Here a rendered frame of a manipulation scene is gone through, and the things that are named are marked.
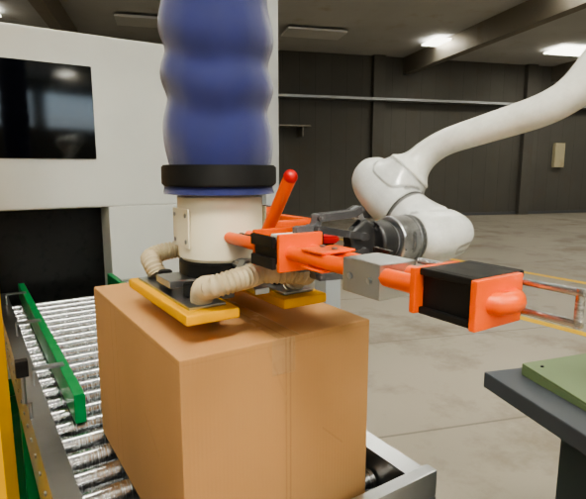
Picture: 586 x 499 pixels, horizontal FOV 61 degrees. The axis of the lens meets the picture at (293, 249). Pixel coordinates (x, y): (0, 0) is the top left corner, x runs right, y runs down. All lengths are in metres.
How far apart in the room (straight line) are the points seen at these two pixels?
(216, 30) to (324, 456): 0.82
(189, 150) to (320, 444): 0.61
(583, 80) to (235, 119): 0.61
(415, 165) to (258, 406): 0.56
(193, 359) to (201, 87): 0.46
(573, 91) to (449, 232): 0.32
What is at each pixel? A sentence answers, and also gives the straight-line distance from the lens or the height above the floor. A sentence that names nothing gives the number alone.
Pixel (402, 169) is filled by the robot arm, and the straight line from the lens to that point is 1.04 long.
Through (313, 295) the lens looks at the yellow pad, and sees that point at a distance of 0.96.
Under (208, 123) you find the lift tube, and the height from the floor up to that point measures 1.33.
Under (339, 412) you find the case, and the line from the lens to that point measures 1.04.
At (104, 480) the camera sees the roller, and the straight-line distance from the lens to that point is 1.36.
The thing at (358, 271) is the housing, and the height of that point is 1.12.
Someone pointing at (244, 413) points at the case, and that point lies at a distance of 0.91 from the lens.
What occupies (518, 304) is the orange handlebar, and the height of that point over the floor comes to 1.12.
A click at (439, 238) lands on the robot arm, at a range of 0.95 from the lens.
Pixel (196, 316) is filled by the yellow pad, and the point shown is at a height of 1.00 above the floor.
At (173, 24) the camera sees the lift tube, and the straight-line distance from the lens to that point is 0.98.
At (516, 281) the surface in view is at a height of 1.14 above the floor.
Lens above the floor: 1.25
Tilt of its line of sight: 9 degrees down
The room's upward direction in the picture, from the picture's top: straight up
